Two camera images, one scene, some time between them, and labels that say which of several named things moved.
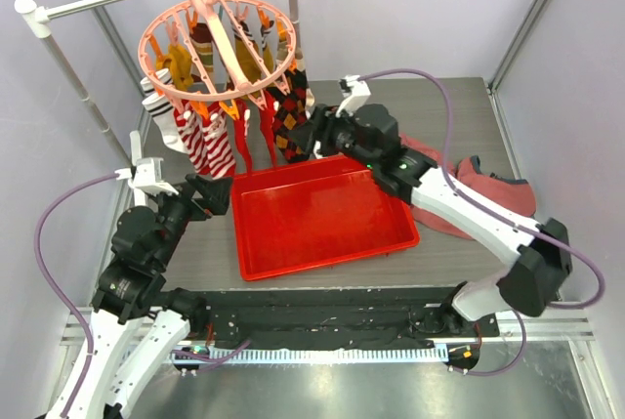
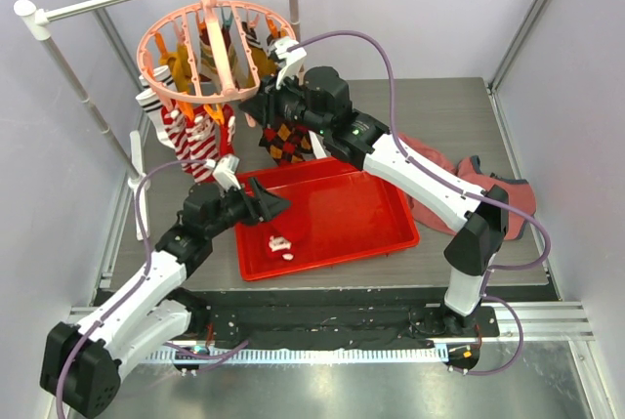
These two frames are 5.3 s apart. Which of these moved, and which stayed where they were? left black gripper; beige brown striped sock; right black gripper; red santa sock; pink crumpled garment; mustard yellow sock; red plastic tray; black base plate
Moved: right black gripper; left black gripper; beige brown striped sock; red santa sock
Stayed: red plastic tray; mustard yellow sock; pink crumpled garment; black base plate
